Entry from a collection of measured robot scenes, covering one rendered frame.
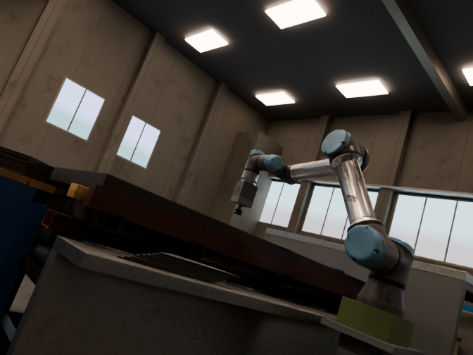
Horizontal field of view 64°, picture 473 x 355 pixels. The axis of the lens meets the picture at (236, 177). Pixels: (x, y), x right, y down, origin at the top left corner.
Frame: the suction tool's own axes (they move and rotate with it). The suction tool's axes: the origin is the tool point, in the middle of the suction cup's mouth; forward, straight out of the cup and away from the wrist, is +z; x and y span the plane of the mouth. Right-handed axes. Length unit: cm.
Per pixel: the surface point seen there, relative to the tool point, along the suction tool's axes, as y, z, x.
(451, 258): -769, -140, -306
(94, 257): 73, 29, 69
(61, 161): -17, -72, -888
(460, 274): -91, -7, 56
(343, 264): -82, 2, -3
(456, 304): -91, 7, 57
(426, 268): -89, -6, 42
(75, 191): 77, 17, 41
